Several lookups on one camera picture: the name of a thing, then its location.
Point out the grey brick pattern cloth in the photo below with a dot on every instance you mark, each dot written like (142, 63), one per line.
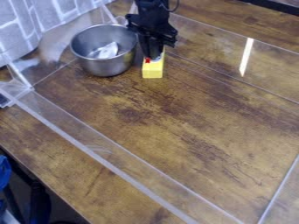
(25, 19)

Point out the black table leg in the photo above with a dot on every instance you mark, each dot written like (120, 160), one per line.
(40, 205)

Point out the yellow butter block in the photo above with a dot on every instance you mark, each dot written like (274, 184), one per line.
(152, 69)

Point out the clear acrylic enclosure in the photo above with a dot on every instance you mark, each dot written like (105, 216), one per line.
(196, 148)

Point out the blue object at table edge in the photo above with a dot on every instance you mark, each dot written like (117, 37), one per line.
(5, 172)

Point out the stainless steel bowl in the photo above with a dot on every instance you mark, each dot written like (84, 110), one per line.
(104, 48)

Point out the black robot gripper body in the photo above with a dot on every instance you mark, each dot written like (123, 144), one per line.
(151, 18)

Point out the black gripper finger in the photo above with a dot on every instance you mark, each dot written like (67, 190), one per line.
(144, 39)
(156, 46)

